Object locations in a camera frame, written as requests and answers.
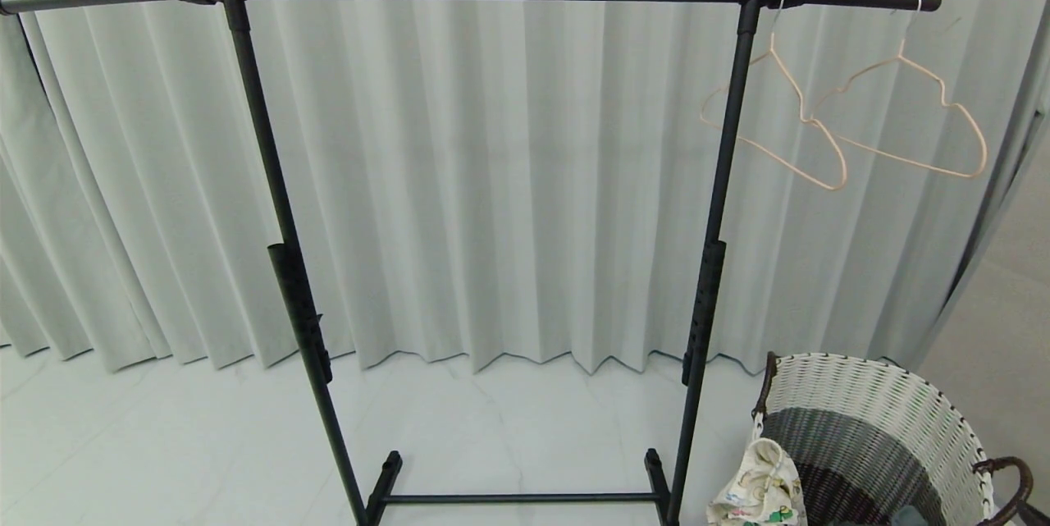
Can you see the white laundry basket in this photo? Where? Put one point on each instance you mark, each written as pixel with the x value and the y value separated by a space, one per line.
pixel 861 382

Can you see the pink clothes hanger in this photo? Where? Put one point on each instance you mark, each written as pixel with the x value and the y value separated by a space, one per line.
pixel 785 75
pixel 921 71

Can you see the cream printed garment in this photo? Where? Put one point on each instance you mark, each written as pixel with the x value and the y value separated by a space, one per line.
pixel 763 485

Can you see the white curtain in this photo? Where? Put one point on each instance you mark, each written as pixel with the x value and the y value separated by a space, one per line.
pixel 492 181
pixel 33 222

